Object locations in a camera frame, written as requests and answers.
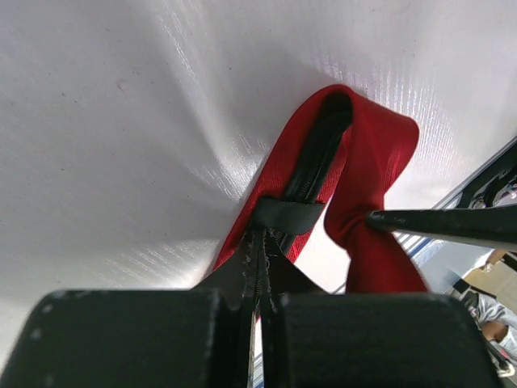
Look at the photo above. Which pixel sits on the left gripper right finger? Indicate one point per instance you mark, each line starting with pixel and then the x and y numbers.
pixel 315 339

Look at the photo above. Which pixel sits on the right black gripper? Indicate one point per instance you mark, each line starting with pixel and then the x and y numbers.
pixel 471 223

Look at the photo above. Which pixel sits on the red necktie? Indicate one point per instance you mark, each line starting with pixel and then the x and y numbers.
pixel 376 148

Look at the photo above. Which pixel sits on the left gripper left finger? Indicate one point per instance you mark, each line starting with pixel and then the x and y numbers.
pixel 199 337

